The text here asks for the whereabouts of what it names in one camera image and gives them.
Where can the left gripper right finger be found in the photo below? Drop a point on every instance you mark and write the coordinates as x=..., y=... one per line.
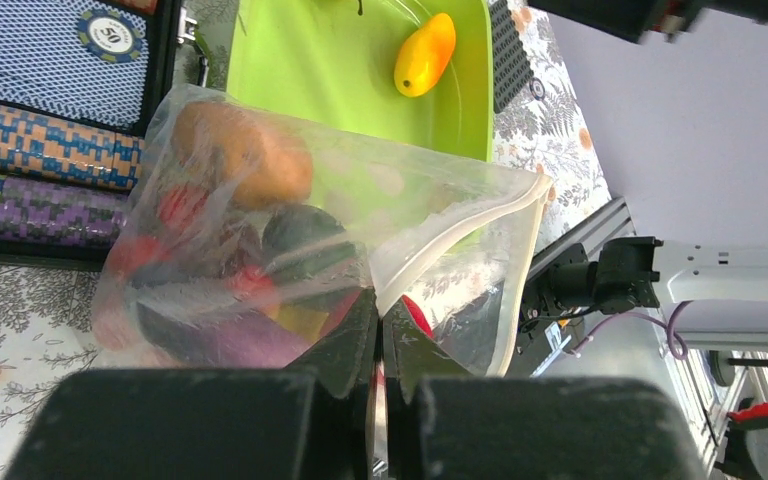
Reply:
x=410, y=360

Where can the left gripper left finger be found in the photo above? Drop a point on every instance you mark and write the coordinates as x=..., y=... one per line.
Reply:
x=337, y=433

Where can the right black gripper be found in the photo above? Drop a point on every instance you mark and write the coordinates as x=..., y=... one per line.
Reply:
x=629, y=20

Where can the red toy apple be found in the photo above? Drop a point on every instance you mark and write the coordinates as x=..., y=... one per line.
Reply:
x=418, y=316

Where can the dark green toy avocado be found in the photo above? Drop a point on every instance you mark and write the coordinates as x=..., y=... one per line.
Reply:
x=309, y=258

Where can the clear zip top bag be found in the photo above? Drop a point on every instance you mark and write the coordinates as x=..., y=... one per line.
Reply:
x=455, y=235

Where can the brown toy fruit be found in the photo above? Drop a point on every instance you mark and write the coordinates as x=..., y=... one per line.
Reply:
x=264, y=162

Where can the orange toy mango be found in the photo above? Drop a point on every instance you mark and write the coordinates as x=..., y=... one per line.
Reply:
x=424, y=56

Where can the green plastic tray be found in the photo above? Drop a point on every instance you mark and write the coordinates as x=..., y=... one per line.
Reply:
x=332, y=62

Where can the red lychee bunch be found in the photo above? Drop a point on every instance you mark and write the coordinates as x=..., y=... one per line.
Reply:
x=173, y=237

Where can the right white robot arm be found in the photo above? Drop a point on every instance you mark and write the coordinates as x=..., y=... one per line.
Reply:
x=633, y=273

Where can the grey lego baseplate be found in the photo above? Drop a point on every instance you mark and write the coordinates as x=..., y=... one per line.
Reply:
x=511, y=68

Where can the black poker chip case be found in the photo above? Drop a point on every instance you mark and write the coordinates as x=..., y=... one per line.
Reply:
x=64, y=182

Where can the blue playing card deck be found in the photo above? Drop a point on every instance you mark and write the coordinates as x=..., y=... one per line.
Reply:
x=85, y=60

